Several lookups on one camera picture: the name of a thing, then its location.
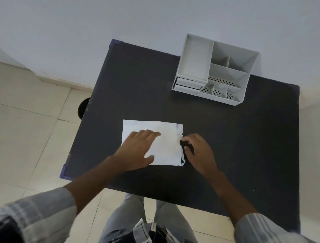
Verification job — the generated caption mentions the person's left hand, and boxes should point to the person's left hand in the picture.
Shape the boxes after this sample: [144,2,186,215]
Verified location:
[112,129,162,172]

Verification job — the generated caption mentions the grey plaid shirt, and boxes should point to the grey plaid shirt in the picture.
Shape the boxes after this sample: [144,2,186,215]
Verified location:
[0,187,316,243]

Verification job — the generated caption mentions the small white organizer drawer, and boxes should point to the small white organizer drawer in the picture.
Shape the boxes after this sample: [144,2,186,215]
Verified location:
[174,84,202,92]
[176,77,204,87]

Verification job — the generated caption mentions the black round bin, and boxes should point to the black round bin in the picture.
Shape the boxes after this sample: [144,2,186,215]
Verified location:
[78,97,91,119]

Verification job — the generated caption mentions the white plastic desk organizer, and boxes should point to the white plastic desk organizer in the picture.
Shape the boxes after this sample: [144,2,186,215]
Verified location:
[171,33,260,107]

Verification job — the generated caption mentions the white cloth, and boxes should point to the white cloth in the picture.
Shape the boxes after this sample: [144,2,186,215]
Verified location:
[121,119,186,167]

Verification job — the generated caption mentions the person's right forearm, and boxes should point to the person's right forearm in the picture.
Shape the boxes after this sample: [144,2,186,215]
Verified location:
[205,170,259,227]

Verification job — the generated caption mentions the person's left forearm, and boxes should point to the person's left forearm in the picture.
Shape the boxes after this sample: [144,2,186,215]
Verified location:
[63,154,128,216]

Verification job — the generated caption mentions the person's right hand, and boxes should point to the person's right hand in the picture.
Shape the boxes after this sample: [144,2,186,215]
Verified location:
[179,133,219,177]

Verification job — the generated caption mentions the grey jeans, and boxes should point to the grey jeans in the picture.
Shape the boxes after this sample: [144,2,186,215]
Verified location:
[98,193,198,243]

